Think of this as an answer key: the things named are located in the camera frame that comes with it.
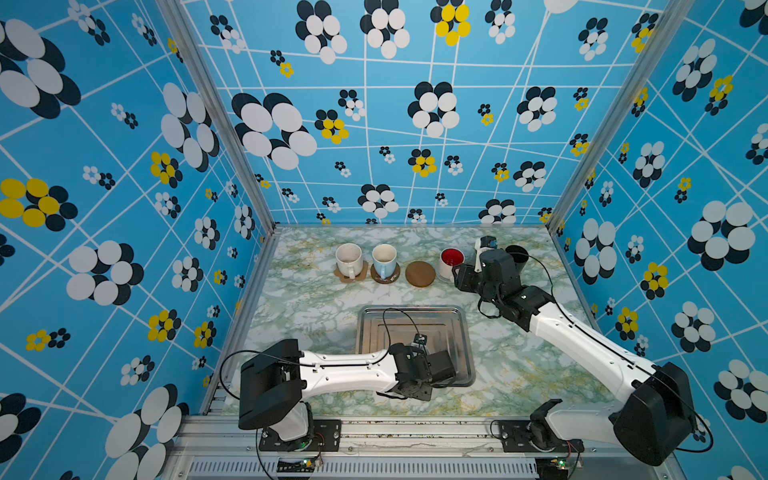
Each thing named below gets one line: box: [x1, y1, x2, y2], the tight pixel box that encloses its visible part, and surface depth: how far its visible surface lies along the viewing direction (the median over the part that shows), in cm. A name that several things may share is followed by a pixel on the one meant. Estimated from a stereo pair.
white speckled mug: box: [335, 242, 363, 279], surface depth 101 cm
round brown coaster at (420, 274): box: [405, 261, 436, 288], surface depth 107 cm
